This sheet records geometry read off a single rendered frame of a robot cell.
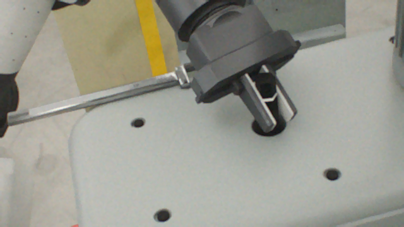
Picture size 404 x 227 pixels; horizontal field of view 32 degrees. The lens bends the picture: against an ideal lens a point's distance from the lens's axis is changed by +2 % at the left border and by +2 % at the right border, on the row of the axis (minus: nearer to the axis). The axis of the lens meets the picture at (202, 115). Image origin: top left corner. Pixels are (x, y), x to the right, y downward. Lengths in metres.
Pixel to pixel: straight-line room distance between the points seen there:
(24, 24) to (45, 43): 3.51
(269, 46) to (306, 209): 0.17
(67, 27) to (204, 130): 1.92
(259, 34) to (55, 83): 3.49
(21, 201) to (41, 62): 3.24
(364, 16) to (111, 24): 2.05
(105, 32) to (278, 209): 2.05
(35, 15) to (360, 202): 0.57
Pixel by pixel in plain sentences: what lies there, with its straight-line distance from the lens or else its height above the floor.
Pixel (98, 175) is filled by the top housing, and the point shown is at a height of 1.89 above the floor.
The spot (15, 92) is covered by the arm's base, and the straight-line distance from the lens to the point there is 1.19.
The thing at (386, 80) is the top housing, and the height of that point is 1.89.
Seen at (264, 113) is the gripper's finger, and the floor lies 1.93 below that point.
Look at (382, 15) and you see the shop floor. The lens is 4.33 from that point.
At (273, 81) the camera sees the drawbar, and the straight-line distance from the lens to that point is 0.70.
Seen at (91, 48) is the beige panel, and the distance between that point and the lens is 2.70.
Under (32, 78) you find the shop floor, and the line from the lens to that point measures 4.29.
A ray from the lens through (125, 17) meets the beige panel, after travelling 2.65.
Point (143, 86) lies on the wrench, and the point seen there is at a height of 1.90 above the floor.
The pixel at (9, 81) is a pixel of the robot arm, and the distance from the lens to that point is 1.13.
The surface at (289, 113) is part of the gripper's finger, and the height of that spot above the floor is 1.92.
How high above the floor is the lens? 2.39
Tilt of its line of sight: 40 degrees down
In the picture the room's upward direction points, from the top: 10 degrees counter-clockwise
